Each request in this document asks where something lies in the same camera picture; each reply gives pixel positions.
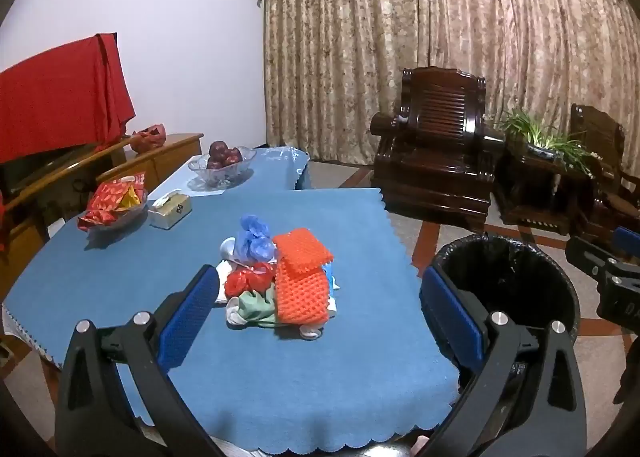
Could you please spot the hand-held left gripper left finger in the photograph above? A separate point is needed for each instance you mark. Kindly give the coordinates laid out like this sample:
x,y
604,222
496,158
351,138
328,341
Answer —
x,y
192,309

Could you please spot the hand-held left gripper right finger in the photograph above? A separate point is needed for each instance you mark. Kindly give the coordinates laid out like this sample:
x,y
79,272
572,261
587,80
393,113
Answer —
x,y
452,312

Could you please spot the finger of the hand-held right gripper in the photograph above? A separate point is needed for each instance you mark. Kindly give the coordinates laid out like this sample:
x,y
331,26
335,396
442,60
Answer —
x,y
592,259
629,242

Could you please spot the white tissue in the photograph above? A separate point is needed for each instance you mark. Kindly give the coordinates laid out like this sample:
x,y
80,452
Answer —
x,y
232,313
310,332

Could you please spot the red plastic bag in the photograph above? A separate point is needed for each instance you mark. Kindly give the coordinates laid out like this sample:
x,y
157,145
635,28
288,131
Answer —
x,y
247,279

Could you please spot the green plastic bag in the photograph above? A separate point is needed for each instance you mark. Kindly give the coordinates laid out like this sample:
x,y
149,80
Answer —
x,y
257,308

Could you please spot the blue white beige packet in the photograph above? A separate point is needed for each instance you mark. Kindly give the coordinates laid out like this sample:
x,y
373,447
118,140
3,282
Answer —
x,y
229,248

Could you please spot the black lined trash bin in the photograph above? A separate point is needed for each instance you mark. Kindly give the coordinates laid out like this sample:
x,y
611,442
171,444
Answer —
x,y
515,272

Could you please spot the orange foam fruit net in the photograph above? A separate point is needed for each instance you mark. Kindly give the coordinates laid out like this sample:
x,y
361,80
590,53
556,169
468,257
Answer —
x,y
300,297
300,249

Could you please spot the dark wooden side table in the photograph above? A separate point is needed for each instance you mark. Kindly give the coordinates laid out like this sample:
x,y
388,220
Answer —
x,y
530,197

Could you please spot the beige tissue box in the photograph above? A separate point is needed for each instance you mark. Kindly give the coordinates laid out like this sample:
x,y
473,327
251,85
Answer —
x,y
167,213

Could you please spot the glass snack dish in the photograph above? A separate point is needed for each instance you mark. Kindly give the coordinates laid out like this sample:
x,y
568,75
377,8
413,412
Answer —
x,y
127,219

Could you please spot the dark wooden armchair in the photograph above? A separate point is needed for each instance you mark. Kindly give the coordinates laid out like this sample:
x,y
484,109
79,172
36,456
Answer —
x,y
440,107
600,129

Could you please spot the yellow snack packet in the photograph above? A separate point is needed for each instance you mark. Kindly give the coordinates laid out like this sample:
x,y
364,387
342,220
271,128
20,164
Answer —
x,y
129,197

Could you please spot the glass fruit bowl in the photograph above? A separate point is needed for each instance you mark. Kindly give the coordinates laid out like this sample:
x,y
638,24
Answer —
x,y
220,174

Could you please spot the green potted plant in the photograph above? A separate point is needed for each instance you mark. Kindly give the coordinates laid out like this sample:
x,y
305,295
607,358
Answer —
x,y
530,129

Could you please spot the red apple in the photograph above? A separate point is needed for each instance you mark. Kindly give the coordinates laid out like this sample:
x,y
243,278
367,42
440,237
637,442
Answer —
x,y
218,149
234,157
214,164

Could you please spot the light wooden cabinet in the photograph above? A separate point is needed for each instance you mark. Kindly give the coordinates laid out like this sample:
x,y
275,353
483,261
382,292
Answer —
x,y
175,157

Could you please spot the light wooden chair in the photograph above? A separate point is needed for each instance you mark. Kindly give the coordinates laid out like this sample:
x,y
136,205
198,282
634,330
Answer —
x,y
125,168
20,247

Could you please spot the light blue plastic-covered tablecloth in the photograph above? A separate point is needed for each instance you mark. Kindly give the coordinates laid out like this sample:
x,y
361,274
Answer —
x,y
270,167

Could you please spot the red bag on cabinet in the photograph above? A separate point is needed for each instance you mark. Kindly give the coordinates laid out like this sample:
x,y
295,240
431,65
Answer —
x,y
149,137

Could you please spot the red cloth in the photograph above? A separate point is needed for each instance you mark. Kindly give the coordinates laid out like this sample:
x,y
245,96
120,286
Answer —
x,y
50,97

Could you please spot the beige patterned curtain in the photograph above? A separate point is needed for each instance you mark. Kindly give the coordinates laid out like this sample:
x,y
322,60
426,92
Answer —
x,y
400,12

